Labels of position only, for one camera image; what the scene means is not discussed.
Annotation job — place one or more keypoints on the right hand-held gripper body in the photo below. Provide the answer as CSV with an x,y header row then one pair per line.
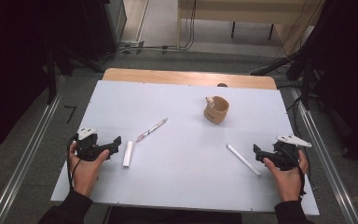
x,y
284,155

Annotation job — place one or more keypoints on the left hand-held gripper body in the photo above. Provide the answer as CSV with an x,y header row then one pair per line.
x,y
87,149

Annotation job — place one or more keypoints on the thick white marker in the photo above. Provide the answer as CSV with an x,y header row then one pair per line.
x,y
128,154

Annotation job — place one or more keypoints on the slim white pen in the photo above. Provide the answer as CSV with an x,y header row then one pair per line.
x,y
243,159

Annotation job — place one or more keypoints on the clear pen with red ink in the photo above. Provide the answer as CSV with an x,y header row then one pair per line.
x,y
151,130

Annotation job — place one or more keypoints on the tan pen holder cup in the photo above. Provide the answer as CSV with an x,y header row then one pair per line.
x,y
213,116

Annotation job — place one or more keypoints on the person's left hand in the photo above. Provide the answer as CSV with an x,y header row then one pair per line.
x,y
85,174

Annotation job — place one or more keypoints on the person's right hand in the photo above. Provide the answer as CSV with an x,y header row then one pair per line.
x,y
287,183

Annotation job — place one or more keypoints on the white table board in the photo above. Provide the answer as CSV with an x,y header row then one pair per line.
x,y
174,174

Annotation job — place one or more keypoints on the small dark knob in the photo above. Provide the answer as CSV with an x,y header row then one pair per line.
x,y
222,85

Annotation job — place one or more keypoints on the black metal stand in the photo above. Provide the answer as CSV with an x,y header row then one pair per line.
x,y
273,66
51,81

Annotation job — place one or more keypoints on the wooden table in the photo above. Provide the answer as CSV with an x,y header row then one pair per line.
x,y
167,76

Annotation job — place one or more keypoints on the person's dark clothing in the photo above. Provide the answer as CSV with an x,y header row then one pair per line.
x,y
174,217

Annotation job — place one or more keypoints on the dark curtain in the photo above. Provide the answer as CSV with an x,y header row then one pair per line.
x,y
12,62
348,62

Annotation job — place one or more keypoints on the grey cabinet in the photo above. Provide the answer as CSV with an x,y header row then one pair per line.
x,y
118,18

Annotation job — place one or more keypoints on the light wooden desk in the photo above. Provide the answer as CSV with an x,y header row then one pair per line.
x,y
230,15

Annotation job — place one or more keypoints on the metal floor rail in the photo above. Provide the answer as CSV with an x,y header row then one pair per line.
x,y
326,161
28,158

